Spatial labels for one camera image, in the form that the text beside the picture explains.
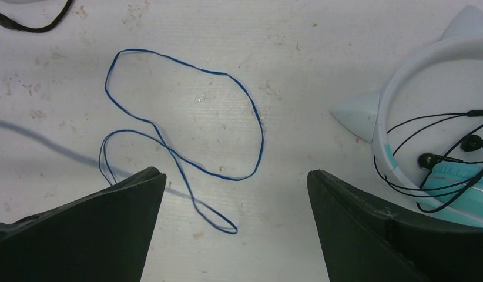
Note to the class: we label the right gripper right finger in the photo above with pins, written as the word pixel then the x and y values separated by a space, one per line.
pixel 366 238

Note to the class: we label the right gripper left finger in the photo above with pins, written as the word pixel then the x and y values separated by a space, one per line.
pixel 104 236

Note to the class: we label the teal cat-ear headphones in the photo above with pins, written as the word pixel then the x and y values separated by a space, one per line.
pixel 425 125

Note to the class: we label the black and white headphones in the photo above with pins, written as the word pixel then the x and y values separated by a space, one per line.
pixel 33 16

